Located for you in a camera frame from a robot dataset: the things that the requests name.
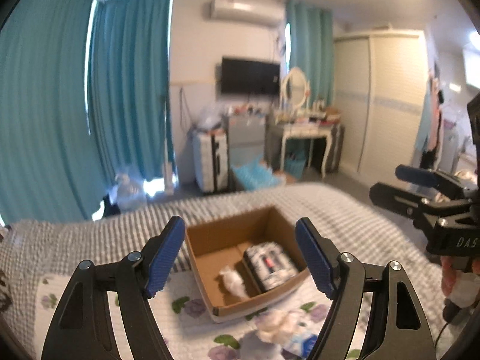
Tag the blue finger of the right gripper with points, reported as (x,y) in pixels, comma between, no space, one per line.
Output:
(417,176)
(395,200)

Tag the teal curtain right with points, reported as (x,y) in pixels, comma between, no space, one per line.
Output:
(312,47)

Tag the teal curtain left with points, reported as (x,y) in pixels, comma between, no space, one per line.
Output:
(49,164)

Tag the white air conditioner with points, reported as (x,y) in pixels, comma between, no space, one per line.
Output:
(268,14)

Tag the white dressing table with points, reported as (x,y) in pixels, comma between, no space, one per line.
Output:
(303,131)

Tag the cream sliding wardrobe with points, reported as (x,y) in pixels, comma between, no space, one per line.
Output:
(380,80)

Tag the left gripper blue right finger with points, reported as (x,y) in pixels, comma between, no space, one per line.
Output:
(397,328)

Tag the black wall television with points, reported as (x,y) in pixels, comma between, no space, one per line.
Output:
(250,77)

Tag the white suitcase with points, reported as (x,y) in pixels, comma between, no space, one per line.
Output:
(211,162)

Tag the cream lace cloth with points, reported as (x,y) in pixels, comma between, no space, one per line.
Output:
(278,326)

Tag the white oval vanity mirror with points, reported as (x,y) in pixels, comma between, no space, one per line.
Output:
(295,90)

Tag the grey mini fridge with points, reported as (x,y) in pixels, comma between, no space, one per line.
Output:
(246,138)

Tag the white socks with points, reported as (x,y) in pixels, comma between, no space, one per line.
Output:
(233,282)

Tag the grey checked bed sheet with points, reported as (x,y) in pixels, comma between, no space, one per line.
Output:
(31,250)

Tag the clear water jug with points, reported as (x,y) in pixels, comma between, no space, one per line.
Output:
(130,195)

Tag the teal curtain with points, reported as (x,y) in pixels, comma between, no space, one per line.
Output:
(312,47)
(49,164)
(128,87)

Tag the teal basket under table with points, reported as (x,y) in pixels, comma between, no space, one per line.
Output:
(294,165)

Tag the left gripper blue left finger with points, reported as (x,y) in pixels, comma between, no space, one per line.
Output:
(81,327)

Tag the brown cardboard box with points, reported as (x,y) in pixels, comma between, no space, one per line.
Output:
(223,242)

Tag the floral quilted white blanket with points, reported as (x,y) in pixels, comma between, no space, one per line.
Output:
(184,321)

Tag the hanging clothes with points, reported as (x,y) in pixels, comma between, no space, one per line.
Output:
(429,138)

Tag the blue plastic bag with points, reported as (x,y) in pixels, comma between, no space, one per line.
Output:
(256,175)

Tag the teal curtain middle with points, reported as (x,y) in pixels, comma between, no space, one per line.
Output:
(128,87)

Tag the floral patterned pouch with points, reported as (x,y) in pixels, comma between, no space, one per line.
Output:
(269,265)

